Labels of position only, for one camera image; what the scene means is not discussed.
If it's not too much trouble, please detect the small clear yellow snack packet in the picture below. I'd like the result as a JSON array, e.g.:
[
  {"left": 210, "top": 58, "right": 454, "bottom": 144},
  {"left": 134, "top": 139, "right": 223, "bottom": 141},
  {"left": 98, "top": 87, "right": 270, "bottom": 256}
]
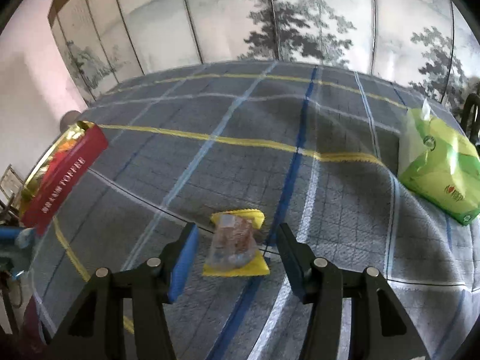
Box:
[{"left": 202, "top": 209, "right": 270, "bottom": 277}]

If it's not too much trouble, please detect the small wooden folding chair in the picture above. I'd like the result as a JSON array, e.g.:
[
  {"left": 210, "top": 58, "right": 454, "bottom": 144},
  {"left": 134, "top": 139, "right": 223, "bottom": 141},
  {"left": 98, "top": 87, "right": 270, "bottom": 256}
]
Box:
[{"left": 1, "top": 164, "right": 24, "bottom": 217}]

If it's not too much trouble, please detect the gold red biscuit tin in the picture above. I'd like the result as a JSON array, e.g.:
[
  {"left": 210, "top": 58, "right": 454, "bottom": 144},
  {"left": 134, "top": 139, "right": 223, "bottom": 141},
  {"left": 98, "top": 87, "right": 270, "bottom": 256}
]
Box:
[{"left": 19, "top": 120, "right": 108, "bottom": 236}]

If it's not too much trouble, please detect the green tissue pack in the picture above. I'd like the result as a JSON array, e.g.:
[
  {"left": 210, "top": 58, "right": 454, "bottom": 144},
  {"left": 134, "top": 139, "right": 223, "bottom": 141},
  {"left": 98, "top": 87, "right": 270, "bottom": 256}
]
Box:
[{"left": 398, "top": 100, "right": 479, "bottom": 226}]

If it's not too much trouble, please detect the grey plaid tablecloth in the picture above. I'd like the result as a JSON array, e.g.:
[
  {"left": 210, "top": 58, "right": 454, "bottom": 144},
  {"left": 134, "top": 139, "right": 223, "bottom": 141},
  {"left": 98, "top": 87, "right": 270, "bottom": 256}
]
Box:
[{"left": 30, "top": 62, "right": 479, "bottom": 359}]

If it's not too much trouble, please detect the dark wooden chair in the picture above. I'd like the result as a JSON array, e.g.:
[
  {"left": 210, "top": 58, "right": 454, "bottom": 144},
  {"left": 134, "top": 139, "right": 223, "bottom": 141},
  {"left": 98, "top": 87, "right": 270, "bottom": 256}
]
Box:
[{"left": 460, "top": 82, "right": 480, "bottom": 151}]

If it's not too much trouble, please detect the painted folding screen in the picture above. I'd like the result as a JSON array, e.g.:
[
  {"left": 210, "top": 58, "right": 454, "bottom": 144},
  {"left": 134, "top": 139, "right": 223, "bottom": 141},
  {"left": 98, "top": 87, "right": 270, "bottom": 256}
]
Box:
[{"left": 48, "top": 0, "right": 479, "bottom": 111}]

